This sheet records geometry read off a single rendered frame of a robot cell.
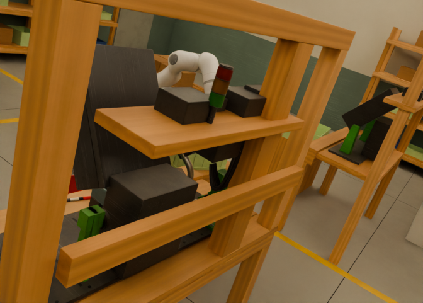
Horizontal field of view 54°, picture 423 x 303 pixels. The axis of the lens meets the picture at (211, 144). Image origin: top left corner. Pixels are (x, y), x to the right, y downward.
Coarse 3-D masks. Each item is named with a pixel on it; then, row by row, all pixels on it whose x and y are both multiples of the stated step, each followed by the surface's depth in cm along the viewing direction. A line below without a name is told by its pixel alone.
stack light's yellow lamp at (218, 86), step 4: (216, 80) 128; (220, 80) 127; (216, 84) 128; (220, 84) 128; (224, 84) 128; (228, 84) 129; (212, 88) 130; (216, 88) 128; (220, 88) 128; (224, 88) 128; (216, 92) 129; (220, 92) 129; (224, 92) 129
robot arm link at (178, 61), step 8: (176, 56) 209; (184, 56) 209; (192, 56) 213; (176, 64) 209; (184, 64) 210; (192, 64) 213; (160, 72) 229; (168, 72) 222; (176, 72) 215; (160, 80) 228; (168, 80) 225; (176, 80) 225
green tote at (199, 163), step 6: (174, 156) 273; (192, 156) 275; (198, 156) 277; (174, 162) 274; (180, 162) 271; (192, 162) 277; (198, 162) 280; (204, 162) 282; (210, 162) 285; (216, 162) 288; (222, 162) 291; (198, 168) 282; (204, 168) 285; (222, 168) 294
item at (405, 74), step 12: (396, 36) 741; (420, 36) 691; (384, 48) 715; (408, 48) 691; (420, 48) 685; (384, 60) 757; (384, 72) 737; (408, 72) 707; (372, 84) 734; (408, 84) 699; (372, 96) 778; (396, 108) 723; (408, 120) 711; (420, 120) 736; (360, 132) 779; (396, 144) 732; (408, 156) 720; (420, 156) 714
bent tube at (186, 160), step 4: (184, 160) 182; (188, 160) 182; (188, 164) 182; (192, 164) 183; (188, 168) 182; (192, 168) 183; (188, 172) 183; (192, 172) 183; (188, 176) 184; (192, 176) 184
